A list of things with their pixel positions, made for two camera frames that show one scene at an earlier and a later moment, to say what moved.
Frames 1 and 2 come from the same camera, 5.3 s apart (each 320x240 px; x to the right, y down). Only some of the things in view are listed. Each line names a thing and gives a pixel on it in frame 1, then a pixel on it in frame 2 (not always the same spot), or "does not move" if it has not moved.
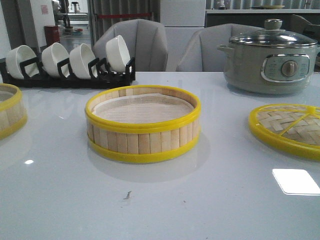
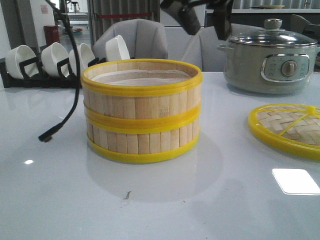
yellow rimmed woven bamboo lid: [293, 129] does not move
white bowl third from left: [80, 56] does not move
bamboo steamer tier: [13, 116] -> [142, 93]
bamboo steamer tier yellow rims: [141, 123] does not move
